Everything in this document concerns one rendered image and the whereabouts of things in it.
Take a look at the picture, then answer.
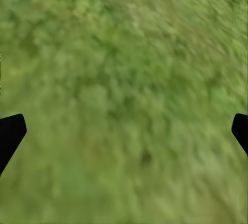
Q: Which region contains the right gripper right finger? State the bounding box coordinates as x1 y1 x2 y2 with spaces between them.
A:
231 113 248 155

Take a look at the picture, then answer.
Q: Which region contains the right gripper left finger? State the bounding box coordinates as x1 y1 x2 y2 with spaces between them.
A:
0 114 27 175

